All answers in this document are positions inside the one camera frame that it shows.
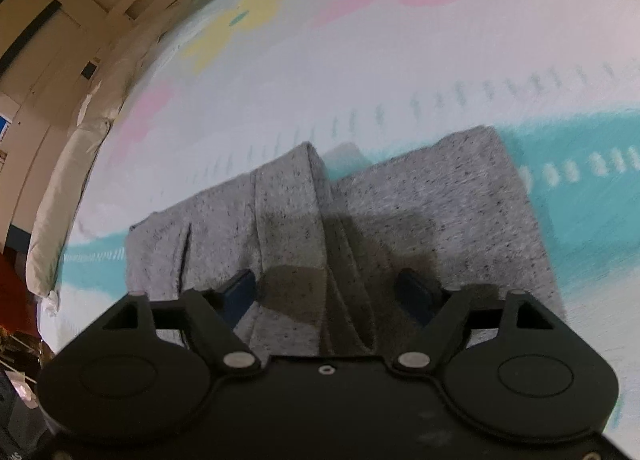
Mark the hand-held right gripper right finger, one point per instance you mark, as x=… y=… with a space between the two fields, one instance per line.
x=415 y=295

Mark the black wall outlet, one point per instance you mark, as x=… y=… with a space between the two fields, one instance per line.
x=89 y=70

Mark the cream bed bumper cushion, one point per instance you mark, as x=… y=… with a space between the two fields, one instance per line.
x=70 y=200

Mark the pastel printed blanket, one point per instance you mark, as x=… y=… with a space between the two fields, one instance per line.
x=400 y=64

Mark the wooden bed rail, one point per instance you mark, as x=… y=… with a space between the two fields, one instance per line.
x=145 y=4

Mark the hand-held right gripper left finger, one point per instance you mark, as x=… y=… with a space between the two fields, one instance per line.
x=238 y=294

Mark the grey pants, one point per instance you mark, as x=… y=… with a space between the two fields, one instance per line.
x=400 y=225

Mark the red rug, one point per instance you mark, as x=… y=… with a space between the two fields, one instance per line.
x=15 y=285

